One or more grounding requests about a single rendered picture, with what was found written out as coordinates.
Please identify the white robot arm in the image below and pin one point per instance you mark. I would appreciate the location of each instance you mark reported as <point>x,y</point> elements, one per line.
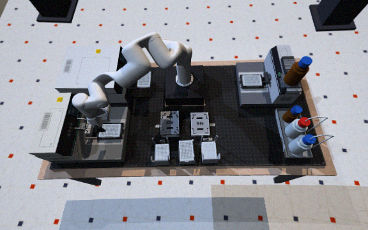
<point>164,53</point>

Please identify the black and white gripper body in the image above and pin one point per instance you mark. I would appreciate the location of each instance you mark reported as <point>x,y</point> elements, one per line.
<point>95,121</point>

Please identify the blue bottle cap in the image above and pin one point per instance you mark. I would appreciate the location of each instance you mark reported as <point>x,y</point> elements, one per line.
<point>305,61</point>
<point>307,140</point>
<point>296,109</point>

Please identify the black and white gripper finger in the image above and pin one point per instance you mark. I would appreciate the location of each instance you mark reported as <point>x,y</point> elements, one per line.
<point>99,129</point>

